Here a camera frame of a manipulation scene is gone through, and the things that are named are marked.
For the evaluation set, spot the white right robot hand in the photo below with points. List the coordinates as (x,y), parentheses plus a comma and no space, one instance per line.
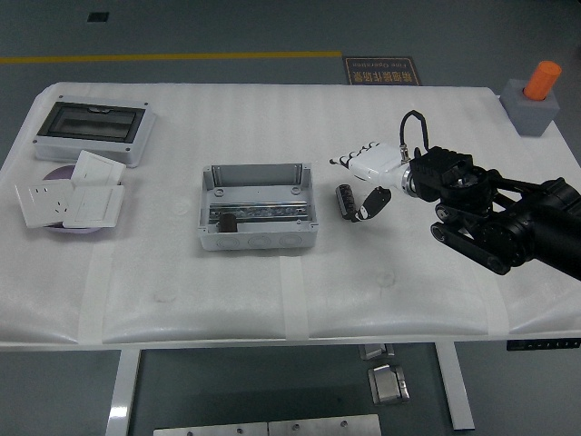
(379,163)

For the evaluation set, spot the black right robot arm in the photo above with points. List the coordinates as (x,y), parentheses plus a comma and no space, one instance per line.
(499,213)

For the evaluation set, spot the open grey junction box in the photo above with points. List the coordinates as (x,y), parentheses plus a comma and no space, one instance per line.
(256,191)

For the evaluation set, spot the grey distribution box dark window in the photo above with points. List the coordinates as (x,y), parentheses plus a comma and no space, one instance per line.
(91,122)

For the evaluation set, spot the black floor sign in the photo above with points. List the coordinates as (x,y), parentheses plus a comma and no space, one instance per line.
(381,71)

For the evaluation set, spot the white foam table mat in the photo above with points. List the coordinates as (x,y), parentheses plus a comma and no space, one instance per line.
(272,118)

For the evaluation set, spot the grey block holder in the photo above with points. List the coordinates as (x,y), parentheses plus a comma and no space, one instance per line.
(531,118)

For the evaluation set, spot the orange cylinder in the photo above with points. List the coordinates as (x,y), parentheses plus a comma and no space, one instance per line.
(542,79)

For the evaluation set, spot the small silver metal block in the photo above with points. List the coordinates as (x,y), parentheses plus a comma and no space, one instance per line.
(374,351)

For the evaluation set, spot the yellow floor tape line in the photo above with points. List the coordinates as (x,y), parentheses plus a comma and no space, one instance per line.
(181,57)

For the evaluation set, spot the white table leg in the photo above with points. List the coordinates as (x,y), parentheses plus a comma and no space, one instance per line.
(122,390)
(456,390)

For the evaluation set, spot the black table control panel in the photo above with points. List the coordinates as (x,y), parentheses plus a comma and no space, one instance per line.
(544,344)

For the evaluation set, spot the white tape strip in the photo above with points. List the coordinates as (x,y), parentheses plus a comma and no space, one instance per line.
(94,300)

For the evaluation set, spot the black floor hatch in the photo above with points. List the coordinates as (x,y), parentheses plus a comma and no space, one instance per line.
(97,17)

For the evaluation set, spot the purple round plate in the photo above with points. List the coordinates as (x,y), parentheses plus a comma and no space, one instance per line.
(59,175)

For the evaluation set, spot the grey metal base plate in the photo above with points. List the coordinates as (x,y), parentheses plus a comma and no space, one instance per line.
(209,430)
(324,427)

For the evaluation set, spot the white wall switch plate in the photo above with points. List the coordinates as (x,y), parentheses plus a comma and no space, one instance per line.
(97,169)
(93,206)

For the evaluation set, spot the white wall socket plate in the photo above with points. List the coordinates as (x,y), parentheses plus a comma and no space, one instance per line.
(43,204)

